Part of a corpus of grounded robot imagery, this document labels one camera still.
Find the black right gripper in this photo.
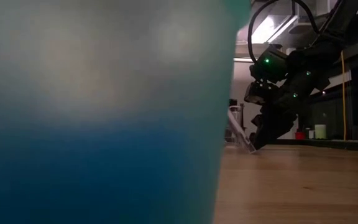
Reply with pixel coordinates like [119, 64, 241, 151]
[249, 101, 300, 152]

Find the black clear jewel case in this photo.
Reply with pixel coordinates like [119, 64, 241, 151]
[227, 108, 257, 154]

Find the clear acrylic holder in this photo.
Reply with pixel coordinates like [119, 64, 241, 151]
[224, 105, 246, 146]

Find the ceiling light strip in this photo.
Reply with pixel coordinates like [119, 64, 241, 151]
[250, 14, 298, 44]

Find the green translucent plastic bin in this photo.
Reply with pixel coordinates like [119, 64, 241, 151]
[0, 0, 252, 224]

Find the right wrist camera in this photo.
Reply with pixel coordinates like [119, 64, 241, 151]
[243, 80, 272, 106]

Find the yellow cable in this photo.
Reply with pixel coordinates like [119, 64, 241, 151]
[339, 50, 348, 141]

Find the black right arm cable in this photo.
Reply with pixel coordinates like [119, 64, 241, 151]
[247, 0, 321, 65]

